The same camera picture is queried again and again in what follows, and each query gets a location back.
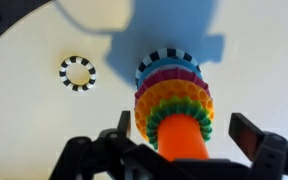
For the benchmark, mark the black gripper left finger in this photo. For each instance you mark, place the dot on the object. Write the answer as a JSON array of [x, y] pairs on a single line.
[[84, 156]]

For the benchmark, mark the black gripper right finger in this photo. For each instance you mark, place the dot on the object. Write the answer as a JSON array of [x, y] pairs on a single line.
[[270, 153]]

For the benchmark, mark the black white striped toy base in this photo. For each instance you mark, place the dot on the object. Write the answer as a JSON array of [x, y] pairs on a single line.
[[157, 56]]

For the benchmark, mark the orange toy stacking post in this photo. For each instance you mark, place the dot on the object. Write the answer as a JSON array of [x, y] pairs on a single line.
[[182, 136]]

